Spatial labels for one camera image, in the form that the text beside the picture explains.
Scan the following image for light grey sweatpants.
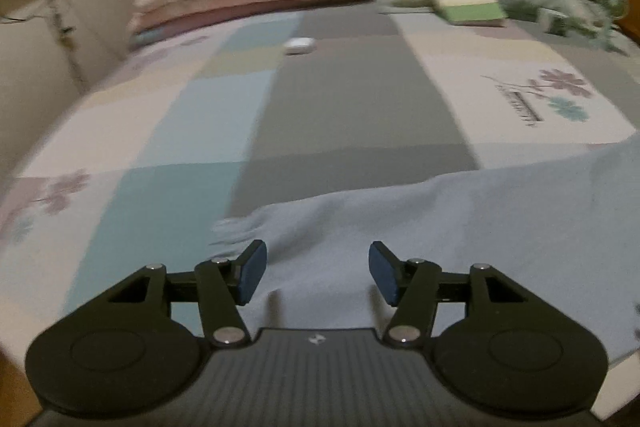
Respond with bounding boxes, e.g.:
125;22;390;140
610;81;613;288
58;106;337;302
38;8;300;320
210;142;640;363

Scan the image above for small tissue pack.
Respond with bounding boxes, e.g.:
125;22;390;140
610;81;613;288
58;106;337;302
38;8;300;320
537;7;576;38

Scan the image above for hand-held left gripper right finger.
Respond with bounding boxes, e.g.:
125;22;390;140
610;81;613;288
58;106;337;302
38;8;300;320
368;241;526;349

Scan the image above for green handheld fan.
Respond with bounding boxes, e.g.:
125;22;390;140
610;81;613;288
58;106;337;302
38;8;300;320
585;0;631;52

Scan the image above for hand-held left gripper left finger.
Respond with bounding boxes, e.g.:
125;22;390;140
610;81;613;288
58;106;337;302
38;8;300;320
107;239;268;349

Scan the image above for white earbud case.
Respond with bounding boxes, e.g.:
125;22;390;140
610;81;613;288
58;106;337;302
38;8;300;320
283;37;315;55

